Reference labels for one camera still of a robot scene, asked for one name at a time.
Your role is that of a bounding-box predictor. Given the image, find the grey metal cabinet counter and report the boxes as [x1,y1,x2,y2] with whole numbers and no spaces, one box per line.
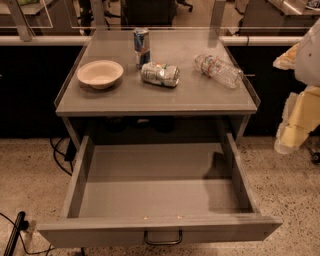
[56,29,260,145]

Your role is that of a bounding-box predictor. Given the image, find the black floor cables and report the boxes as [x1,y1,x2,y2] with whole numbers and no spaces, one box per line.
[49,136,77,177]

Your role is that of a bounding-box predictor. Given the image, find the black caster wheel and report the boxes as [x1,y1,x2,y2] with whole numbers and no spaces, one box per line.
[306,145,320,165]

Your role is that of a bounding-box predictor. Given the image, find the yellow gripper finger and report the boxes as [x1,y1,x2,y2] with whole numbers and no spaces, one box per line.
[274,86,320,154]
[273,44,299,70]

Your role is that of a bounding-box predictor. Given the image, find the black bar with cable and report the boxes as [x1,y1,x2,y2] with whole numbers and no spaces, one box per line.
[0,211,53,256]

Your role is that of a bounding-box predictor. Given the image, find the black metal drawer handle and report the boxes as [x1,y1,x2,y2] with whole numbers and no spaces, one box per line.
[144,230,183,246]

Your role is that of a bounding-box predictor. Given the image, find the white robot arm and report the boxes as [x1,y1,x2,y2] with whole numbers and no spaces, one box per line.
[273,19,320,154]

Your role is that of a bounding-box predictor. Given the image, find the crushed silver can lying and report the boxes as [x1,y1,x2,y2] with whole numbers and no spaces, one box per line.
[141,62,180,88]

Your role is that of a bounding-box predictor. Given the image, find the open grey top drawer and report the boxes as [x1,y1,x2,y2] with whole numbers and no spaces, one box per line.
[37,134,282,248]

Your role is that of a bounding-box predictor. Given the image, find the upright blue silver can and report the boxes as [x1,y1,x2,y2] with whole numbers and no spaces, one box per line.
[133,27,150,69]

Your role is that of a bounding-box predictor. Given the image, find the clear plastic water bottle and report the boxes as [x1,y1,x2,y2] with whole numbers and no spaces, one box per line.
[193,54,243,89]

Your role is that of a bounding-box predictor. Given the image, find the beige paper bowl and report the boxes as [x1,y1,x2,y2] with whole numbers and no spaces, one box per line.
[77,60,124,90]

